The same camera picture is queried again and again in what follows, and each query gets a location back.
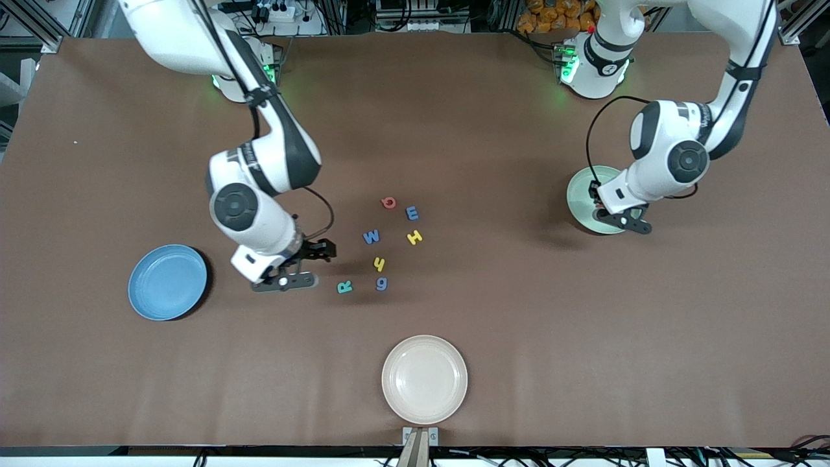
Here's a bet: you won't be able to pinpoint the beige plate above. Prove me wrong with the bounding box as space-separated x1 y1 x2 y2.
381 335 468 425

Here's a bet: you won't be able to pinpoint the white power strip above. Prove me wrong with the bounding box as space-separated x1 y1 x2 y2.
220 0 325 36

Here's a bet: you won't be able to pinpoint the blue plate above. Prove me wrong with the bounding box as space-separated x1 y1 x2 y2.
128 244 209 322

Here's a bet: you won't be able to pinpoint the black cables under table edge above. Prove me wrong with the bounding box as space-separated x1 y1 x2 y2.
674 433 830 467

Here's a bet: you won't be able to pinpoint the aluminium frame post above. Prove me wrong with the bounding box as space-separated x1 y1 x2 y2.
0 0 63 54
777 0 830 46

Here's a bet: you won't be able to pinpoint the orange netted bag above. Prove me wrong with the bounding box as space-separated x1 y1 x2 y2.
517 0 600 34

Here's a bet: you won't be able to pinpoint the grey equipment rack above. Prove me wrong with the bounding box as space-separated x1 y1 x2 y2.
373 0 471 33

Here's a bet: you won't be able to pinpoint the green plate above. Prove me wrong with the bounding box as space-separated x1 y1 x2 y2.
566 165 644 235

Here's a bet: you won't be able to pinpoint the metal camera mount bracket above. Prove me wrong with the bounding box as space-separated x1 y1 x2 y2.
402 427 440 467

